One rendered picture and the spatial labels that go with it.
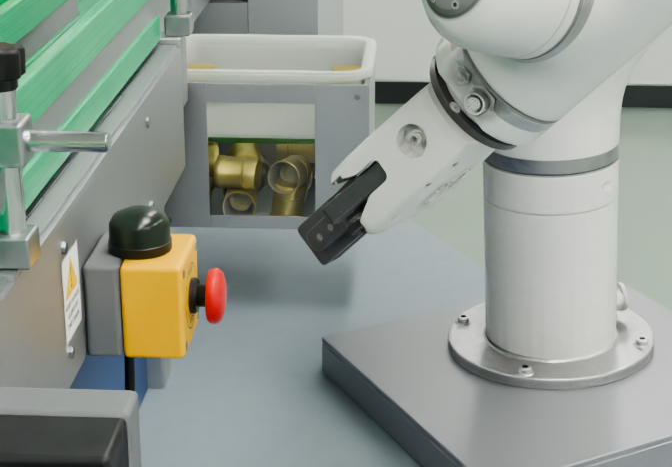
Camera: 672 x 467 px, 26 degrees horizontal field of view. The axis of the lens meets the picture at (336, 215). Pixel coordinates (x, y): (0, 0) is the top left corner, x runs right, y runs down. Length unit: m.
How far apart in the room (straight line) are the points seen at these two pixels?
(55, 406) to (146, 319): 0.23
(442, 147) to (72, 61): 0.32
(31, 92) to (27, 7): 0.28
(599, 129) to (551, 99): 0.41
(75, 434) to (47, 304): 0.18
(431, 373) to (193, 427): 0.22
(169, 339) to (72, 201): 0.12
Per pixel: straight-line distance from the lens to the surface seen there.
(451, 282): 1.63
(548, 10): 0.77
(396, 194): 0.88
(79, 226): 1.01
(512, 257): 1.29
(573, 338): 1.31
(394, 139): 0.88
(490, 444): 1.21
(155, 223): 1.02
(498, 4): 0.75
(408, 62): 5.12
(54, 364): 0.96
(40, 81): 0.98
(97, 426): 0.78
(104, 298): 1.02
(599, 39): 0.81
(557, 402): 1.27
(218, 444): 1.29
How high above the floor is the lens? 1.36
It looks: 20 degrees down
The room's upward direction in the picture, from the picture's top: straight up
